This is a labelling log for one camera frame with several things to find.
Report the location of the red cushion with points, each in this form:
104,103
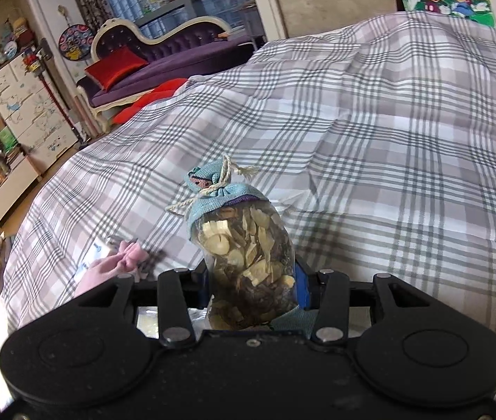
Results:
114,70

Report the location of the grey plaid blanket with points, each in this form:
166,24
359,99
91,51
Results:
383,140

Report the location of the round dartboard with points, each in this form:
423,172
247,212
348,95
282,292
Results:
75,41

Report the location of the printed plastic packet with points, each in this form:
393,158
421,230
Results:
96,249

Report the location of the red cloth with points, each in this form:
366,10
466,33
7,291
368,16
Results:
152,96

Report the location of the red stick vacuum cleaner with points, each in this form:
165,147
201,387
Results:
53,96

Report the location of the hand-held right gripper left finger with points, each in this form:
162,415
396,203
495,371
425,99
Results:
186,282

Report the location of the low white shelf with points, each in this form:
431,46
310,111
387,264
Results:
7,192

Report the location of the purple chaise sofa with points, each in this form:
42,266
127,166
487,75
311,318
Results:
178,61

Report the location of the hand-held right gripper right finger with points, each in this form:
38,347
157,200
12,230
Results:
302,286

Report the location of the pink cloth pouch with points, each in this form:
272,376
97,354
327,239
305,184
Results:
108,267

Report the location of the white drawer cabinet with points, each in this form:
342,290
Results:
33,113

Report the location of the dried herb sachet bag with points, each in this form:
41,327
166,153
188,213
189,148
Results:
248,245

